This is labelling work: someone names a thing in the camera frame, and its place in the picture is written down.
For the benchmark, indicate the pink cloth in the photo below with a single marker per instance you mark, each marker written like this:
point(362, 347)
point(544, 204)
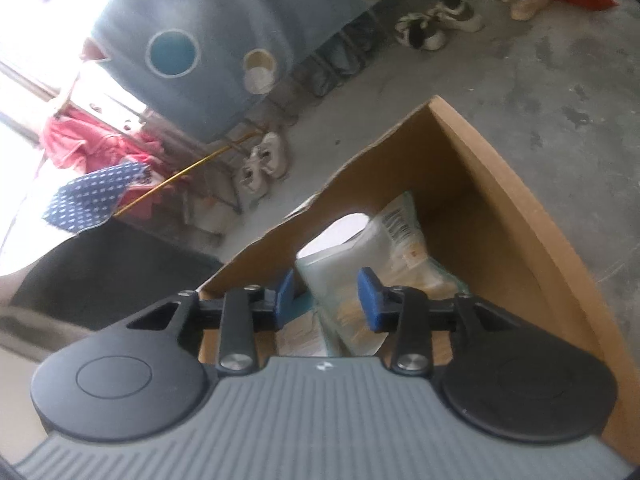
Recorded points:
point(85, 140)

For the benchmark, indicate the barcode labelled plastic bag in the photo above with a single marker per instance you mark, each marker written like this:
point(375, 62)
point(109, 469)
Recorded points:
point(397, 230)

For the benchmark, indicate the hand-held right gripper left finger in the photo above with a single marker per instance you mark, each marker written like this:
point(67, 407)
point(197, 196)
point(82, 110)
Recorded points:
point(284, 302)

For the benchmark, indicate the dark grey cushion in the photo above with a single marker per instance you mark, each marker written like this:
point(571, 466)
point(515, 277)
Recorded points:
point(110, 265)

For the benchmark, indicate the brown cardboard box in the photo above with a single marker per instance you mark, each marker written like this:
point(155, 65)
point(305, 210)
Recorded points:
point(500, 240)

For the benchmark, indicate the clear plastic package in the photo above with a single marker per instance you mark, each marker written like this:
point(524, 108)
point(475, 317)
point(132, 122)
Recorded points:
point(327, 265)

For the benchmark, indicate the blue blanket with circles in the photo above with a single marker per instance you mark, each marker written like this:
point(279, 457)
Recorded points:
point(225, 10)

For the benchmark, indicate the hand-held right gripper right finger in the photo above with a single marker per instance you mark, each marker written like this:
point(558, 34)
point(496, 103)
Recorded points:
point(369, 305)

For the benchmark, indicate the black and white shoe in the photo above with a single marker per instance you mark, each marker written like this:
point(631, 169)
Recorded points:
point(420, 32)
point(457, 12)

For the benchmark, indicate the plastic bag of wooden sticks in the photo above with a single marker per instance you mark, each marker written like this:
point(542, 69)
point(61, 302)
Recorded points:
point(350, 320)

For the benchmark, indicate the blue star print cloth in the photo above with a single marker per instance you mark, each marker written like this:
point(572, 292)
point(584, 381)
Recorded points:
point(90, 197)

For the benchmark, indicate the yellow stick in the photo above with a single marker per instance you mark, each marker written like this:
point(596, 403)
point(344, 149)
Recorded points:
point(185, 172)

